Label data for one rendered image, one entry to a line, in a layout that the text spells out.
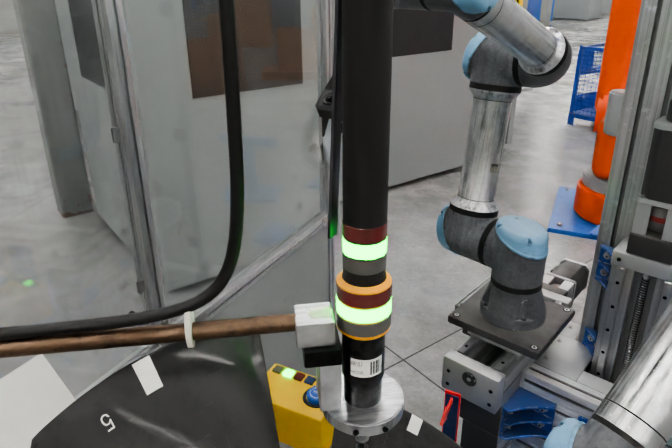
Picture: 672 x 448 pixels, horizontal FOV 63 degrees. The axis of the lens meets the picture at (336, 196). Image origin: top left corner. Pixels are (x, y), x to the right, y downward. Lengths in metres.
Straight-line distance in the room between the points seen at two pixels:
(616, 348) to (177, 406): 1.07
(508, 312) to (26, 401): 0.97
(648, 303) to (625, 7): 3.30
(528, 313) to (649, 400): 0.64
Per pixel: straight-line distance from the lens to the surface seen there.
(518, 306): 1.34
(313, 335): 0.44
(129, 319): 0.44
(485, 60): 1.29
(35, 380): 0.79
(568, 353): 1.49
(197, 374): 0.58
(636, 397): 0.75
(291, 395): 1.09
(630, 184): 1.35
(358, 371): 0.46
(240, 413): 0.58
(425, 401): 2.69
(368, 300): 0.42
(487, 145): 1.31
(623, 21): 4.50
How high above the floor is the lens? 1.80
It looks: 22 degrees down
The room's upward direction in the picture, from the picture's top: 1 degrees counter-clockwise
